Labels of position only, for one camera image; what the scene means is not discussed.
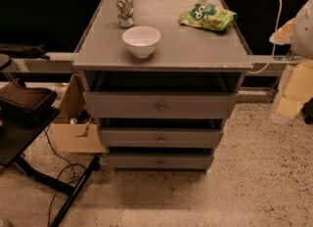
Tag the cardboard box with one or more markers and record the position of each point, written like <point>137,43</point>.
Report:
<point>71,134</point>

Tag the grey drawer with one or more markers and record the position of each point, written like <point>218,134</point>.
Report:
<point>145,105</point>
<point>160,162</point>
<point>166,138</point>

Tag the dark brown bag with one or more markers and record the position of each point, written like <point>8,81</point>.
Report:
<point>33,100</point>

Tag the green snack bag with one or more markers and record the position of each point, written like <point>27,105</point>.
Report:
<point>208,17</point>

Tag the white ceramic bowl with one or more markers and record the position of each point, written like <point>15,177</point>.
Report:
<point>141,41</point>

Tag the grey top drawer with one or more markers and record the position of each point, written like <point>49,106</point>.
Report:
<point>145,105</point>

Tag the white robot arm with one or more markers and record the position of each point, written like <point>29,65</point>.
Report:
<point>302,32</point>

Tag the grey drawer cabinet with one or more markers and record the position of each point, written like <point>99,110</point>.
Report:
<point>187,61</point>

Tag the green patterned soda can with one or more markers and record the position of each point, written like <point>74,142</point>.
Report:
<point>125,12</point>

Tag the grey bottom drawer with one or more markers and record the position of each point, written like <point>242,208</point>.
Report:
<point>160,162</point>

